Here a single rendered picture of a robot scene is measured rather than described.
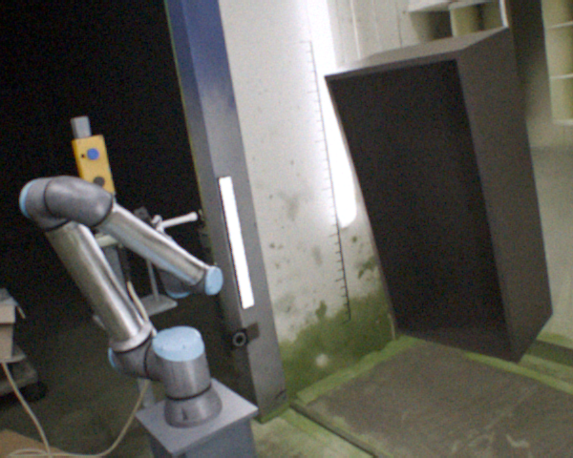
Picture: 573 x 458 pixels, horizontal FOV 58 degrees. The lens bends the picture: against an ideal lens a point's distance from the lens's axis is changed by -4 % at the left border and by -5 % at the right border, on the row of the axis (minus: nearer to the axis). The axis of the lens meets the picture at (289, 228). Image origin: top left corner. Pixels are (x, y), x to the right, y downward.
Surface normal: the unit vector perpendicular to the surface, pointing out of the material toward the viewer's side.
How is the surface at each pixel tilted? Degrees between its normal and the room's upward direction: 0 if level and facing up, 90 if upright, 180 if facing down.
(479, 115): 90
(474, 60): 90
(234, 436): 90
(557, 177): 57
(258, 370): 90
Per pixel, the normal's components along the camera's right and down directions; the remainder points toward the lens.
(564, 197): -0.75, -0.31
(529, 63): -0.79, 0.25
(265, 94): 0.59, 0.09
